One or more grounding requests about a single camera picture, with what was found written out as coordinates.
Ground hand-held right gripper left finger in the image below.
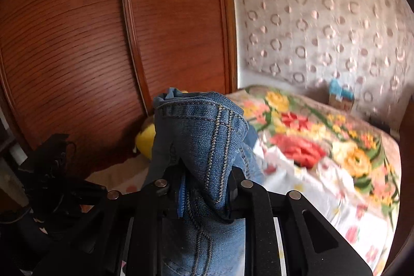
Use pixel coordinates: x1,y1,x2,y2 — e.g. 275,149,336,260
40,171,187,276

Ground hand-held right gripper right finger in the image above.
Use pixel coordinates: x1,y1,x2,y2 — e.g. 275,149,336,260
226,167,373,276

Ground blue denim pants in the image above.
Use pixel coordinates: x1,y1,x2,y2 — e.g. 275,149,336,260
147,87,265,276

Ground yellow plush toy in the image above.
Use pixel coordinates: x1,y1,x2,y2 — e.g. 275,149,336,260
135,89,189,159

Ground beige floral blanket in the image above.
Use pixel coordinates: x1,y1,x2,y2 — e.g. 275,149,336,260
82,85,402,233

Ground brown wooden slatted wardrobe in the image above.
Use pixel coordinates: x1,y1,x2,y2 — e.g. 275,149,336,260
0,0,239,215

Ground small printed carton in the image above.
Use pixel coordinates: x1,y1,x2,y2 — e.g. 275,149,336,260
329,95,354,110

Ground blue tissue pack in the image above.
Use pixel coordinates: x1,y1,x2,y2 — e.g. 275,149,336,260
329,79,355,99

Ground sheer ring pattern curtain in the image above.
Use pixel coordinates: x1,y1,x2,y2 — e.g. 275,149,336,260
232,0,414,135

